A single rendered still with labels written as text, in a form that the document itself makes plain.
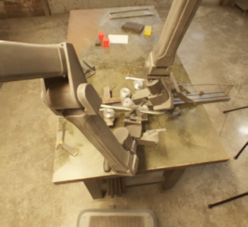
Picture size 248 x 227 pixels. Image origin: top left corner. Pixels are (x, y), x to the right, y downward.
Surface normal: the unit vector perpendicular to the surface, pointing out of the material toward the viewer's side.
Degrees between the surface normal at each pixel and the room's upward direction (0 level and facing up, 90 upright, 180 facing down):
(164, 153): 0
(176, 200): 0
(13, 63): 73
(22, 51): 68
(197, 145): 0
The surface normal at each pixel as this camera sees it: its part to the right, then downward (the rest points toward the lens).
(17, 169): 0.00, -0.62
